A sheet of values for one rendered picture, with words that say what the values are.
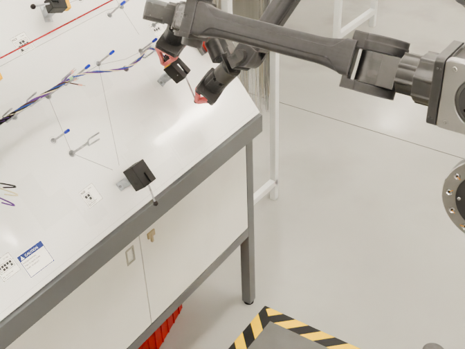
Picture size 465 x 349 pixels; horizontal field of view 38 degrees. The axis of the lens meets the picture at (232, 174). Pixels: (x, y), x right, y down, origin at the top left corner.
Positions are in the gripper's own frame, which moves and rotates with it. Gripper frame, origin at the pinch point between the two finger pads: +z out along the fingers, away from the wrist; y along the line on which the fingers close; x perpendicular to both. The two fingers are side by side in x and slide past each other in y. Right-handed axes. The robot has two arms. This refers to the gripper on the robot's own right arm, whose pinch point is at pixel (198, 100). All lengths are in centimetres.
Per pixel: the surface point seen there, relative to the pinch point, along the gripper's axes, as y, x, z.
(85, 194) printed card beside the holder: 46.0, -9.4, 2.0
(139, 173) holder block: 36.6, -2.2, -6.5
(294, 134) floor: -123, 67, 117
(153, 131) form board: 16.2, -4.8, 3.7
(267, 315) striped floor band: 4, 78, 69
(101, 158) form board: 35.0, -11.7, 2.0
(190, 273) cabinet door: 26, 35, 39
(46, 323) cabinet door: 74, 3, 15
